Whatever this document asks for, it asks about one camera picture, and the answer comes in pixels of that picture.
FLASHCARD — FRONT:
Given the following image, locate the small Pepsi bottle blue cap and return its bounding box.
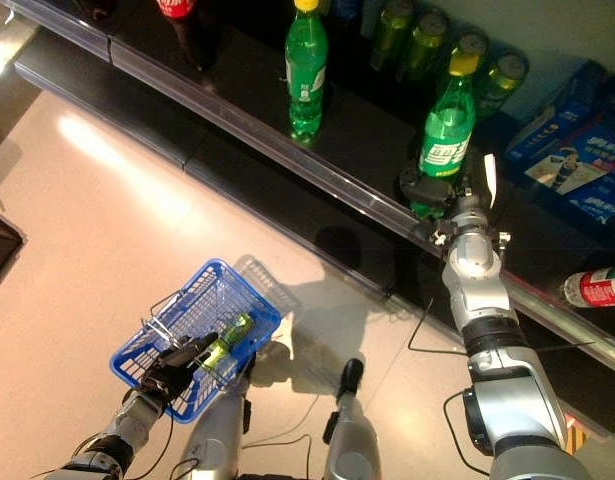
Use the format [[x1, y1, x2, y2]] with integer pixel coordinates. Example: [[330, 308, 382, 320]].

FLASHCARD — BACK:
[[330, 0, 371, 39]]

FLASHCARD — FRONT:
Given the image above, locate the Coca-Cola bottle red cap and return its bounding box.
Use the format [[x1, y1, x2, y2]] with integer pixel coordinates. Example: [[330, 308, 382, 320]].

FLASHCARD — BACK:
[[154, 0, 218, 71]]

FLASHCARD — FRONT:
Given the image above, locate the blue Oreo box cone picture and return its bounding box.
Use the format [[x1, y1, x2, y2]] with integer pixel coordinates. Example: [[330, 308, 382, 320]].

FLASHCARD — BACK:
[[504, 59, 615, 197]]

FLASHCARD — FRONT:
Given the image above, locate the dark low cabinet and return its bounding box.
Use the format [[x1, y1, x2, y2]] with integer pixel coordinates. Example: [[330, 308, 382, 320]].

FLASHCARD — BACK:
[[0, 206, 28, 301]]

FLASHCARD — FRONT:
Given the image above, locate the black shelf clear price rail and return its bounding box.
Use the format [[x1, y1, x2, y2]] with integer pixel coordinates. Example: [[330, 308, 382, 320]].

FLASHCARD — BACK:
[[0, 0, 615, 364], [14, 27, 613, 441]]

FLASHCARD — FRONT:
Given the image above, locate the silver left robot leg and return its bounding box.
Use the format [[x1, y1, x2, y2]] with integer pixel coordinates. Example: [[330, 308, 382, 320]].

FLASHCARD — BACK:
[[179, 372, 253, 480]]

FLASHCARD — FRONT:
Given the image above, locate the silver right robot leg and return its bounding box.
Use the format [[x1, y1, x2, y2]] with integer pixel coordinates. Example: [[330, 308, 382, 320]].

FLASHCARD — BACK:
[[321, 357, 383, 480]]

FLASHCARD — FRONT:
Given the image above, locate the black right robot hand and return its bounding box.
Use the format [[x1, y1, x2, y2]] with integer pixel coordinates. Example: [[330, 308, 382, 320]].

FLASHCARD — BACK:
[[397, 153, 498, 222]]

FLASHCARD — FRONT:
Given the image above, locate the silver robot leg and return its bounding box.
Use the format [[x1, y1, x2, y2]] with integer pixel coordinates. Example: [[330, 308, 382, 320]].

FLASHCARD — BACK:
[[179, 372, 253, 480], [321, 357, 383, 480]]

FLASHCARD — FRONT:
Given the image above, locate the water bottle red label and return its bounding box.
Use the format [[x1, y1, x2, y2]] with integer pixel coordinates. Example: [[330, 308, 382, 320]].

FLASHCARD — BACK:
[[563, 266, 615, 309]]

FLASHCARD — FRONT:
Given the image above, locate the green Sprite bottle yellow cap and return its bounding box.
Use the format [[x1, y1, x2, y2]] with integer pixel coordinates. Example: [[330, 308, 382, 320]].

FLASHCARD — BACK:
[[284, 0, 331, 142], [409, 52, 481, 221]]

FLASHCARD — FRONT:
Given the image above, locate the yellow black hazard tape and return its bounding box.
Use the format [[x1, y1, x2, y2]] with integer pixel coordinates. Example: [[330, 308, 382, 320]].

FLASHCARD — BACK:
[[561, 412, 588, 454]]

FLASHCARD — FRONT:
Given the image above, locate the green soda can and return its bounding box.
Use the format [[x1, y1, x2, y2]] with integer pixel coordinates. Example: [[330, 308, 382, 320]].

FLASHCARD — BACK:
[[436, 29, 491, 101], [474, 49, 531, 120], [200, 338, 234, 370], [401, 7, 451, 84], [369, 0, 414, 71], [221, 312, 257, 344]]

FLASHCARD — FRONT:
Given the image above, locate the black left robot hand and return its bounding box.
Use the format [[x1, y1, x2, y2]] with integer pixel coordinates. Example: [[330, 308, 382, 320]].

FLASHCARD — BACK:
[[139, 330, 221, 401]]

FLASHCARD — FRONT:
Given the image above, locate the blue plastic shopping basket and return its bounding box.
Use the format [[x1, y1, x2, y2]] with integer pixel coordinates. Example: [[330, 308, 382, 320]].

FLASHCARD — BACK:
[[109, 257, 283, 425]]

